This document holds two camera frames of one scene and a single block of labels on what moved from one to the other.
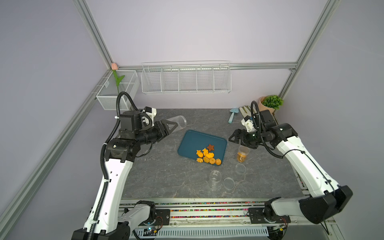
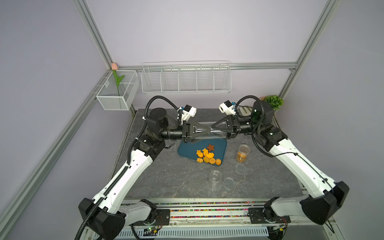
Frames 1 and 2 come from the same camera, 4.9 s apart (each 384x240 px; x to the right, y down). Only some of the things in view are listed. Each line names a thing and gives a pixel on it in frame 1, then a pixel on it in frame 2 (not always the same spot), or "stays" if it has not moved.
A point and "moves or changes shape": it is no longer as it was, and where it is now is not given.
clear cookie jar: [215, 177] stays
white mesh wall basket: [107, 95] stays
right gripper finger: [236, 134] to [225, 123]
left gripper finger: [167, 129] to [196, 128]
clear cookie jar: [181, 121] moves or changes shape
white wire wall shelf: [187, 77] stays
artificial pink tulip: [114, 67] stays
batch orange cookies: [207, 157] stays
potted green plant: [270, 102] stays
